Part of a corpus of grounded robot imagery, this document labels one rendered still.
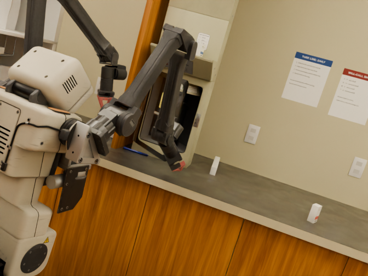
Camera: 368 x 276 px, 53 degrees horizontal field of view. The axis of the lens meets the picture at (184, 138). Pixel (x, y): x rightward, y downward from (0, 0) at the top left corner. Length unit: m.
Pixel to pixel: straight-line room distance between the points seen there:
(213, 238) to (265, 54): 1.13
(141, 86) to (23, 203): 0.52
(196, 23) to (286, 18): 0.62
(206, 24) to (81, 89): 0.89
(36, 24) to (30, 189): 0.58
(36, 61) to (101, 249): 1.04
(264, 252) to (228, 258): 0.16
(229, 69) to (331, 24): 0.62
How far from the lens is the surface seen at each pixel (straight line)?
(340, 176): 2.36
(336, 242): 1.68
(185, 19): 1.93
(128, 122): 1.15
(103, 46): 1.65
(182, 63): 1.37
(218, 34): 1.88
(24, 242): 1.29
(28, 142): 1.11
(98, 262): 1.97
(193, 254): 1.78
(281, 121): 2.28
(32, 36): 1.45
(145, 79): 1.20
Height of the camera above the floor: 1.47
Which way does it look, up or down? 11 degrees down
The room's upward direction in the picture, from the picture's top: 16 degrees clockwise
